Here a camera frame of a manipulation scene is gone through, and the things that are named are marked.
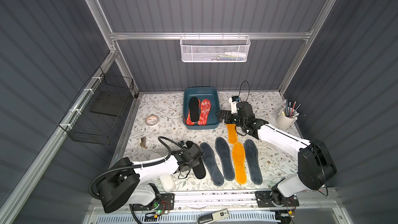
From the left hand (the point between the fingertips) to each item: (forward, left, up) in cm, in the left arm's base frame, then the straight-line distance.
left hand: (197, 163), depth 85 cm
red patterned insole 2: (+29, +6, +1) cm, 30 cm away
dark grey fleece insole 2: (+2, -16, -1) cm, 17 cm away
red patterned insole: (+40, -5, +1) cm, 40 cm away
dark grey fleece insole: (+4, -7, -1) cm, 8 cm away
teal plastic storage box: (+53, -10, +1) cm, 54 cm away
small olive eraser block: (+12, +33, 0) cm, 35 cm away
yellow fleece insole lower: (+7, -24, 0) cm, 25 cm away
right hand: (+22, -15, +17) cm, 32 cm away
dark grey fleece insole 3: (+5, -32, -1) cm, 32 cm away
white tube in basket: (+53, -24, +34) cm, 68 cm away
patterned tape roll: (+31, +31, -1) cm, 44 cm away
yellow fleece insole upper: (+17, -22, 0) cm, 28 cm away
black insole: (+40, +3, +2) cm, 40 cm away
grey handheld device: (-25, -5, +4) cm, 26 cm away
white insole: (-10, +15, -1) cm, 18 cm away
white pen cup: (+24, -54, +10) cm, 60 cm away
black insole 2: (-4, -1, 0) cm, 5 cm away
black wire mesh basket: (+13, +48, +26) cm, 56 cm away
